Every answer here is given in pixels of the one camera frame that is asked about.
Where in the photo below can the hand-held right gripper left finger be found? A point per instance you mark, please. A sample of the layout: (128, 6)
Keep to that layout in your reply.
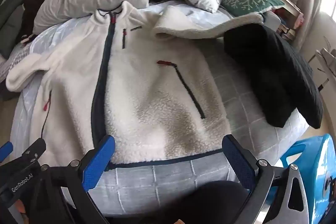
(98, 162)

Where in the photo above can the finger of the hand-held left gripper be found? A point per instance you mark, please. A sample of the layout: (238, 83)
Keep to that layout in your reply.
(5, 149)
(32, 151)

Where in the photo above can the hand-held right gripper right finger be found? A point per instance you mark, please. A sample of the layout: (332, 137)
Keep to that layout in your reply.
(239, 163)

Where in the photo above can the white fleece jacket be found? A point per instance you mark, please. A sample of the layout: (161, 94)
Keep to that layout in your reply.
(147, 98)

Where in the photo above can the person's black pants leg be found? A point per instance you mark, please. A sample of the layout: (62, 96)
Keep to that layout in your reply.
(204, 203)

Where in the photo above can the bed with grey grid sheet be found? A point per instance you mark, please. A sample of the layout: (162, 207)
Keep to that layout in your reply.
(236, 98)

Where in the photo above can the blue plastic stool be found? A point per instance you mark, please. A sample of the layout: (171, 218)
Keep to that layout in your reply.
(323, 161)

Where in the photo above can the grey patterned cloth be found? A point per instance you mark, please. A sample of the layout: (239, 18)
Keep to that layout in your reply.
(13, 61)

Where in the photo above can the black jacket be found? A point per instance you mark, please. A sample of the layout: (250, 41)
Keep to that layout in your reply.
(273, 69)

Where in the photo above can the white folding rack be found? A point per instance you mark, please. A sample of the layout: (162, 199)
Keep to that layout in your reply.
(324, 64)

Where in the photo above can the row of books under desk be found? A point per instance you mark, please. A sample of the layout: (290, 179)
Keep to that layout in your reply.
(287, 31)

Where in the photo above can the dark brown garment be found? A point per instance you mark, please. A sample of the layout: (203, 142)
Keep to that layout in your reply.
(34, 8)

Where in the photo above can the light curtain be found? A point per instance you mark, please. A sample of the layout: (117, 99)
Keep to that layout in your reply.
(309, 3)

